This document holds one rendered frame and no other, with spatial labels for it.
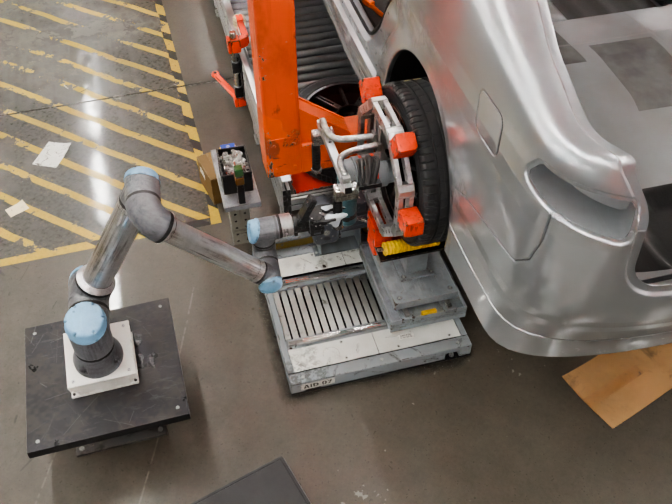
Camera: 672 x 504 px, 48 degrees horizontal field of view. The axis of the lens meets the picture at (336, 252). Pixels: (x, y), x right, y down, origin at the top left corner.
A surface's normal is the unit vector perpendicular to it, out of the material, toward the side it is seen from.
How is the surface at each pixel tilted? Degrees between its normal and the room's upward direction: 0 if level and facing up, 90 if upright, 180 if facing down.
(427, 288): 0
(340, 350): 0
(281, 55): 90
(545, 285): 90
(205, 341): 0
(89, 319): 10
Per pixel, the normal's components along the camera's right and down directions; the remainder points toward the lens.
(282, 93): 0.26, 0.70
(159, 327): 0.00, -0.69
